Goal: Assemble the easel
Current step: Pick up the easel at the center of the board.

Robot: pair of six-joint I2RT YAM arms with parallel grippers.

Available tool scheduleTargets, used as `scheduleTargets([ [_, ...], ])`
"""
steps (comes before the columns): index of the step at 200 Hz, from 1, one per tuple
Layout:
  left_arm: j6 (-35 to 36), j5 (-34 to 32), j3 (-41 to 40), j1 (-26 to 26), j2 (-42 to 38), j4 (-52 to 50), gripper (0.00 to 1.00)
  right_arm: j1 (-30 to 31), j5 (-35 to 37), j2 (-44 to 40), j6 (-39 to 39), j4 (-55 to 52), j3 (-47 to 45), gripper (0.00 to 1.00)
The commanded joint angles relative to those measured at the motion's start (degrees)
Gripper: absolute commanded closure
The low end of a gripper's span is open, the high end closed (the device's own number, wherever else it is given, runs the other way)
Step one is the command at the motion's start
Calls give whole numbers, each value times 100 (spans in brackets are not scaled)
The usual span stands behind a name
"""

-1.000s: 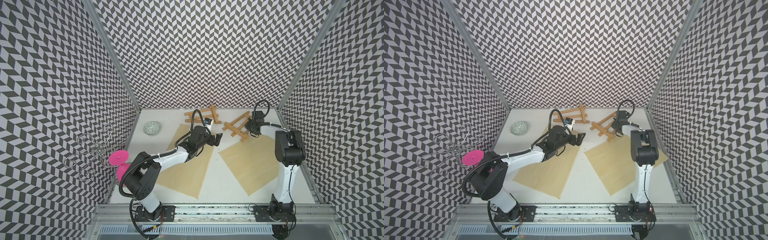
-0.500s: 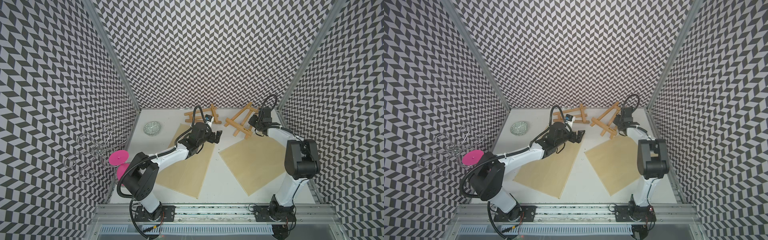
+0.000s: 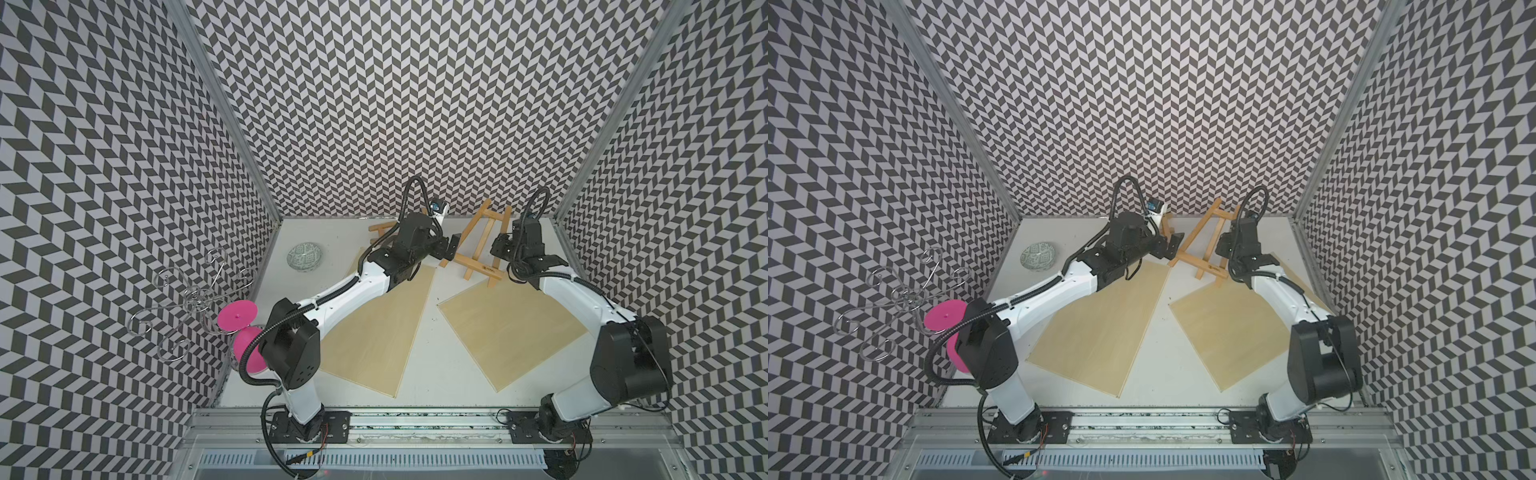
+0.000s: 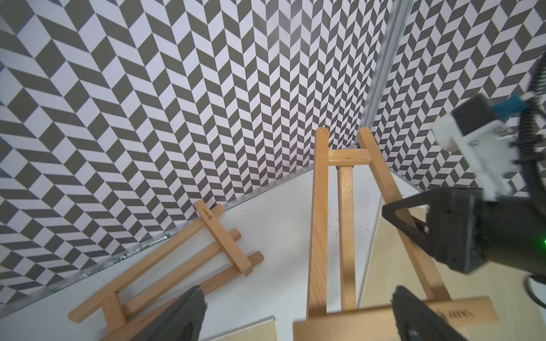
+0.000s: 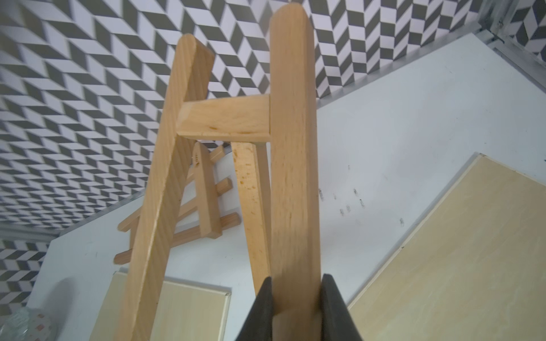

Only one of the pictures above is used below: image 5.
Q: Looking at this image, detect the wooden easel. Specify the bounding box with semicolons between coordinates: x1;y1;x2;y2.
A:
115;3;322;340
113;142;243;266

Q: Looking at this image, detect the plywood board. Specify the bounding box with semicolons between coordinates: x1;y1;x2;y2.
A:
90;271;231;340
350;155;545;340

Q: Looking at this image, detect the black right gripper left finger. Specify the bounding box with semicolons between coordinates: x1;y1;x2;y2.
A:
235;277;273;341

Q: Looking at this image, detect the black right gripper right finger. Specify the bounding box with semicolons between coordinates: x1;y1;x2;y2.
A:
321;274;363;341

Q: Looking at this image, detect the aluminium corner post right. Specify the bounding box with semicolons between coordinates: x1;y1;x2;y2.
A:
477;0;545;92

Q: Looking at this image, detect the flat wooden easel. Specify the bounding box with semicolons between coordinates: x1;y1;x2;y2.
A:
113;142;243;266

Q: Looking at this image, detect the green patterned ceramic bowl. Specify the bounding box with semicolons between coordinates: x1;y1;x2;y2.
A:
1;307;57;341

